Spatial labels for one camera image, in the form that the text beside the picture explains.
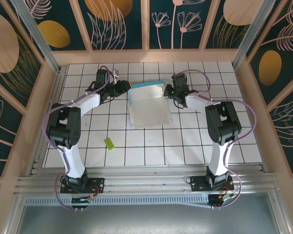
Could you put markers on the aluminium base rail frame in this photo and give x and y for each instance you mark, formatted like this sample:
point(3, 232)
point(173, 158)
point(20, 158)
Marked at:
point(146, 180)

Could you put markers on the small green block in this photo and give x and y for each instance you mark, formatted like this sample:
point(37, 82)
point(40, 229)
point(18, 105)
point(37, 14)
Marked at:
point(109, 143)

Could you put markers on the aluminium corner post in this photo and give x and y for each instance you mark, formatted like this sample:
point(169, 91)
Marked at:
point(255, 31)
point(34, 31)

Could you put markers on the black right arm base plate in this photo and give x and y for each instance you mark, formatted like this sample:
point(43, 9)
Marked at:
point(197, 182)

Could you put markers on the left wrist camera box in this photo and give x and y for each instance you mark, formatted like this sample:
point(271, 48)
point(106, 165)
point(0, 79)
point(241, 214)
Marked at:
point(115, 73)

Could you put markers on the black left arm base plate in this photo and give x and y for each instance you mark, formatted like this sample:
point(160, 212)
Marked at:
point(97, 182)

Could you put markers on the aluminium side rail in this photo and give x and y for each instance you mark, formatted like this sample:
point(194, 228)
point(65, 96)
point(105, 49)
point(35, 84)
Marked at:
point(55, 97)

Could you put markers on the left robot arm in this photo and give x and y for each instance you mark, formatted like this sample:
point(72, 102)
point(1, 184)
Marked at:
point(73, 161)

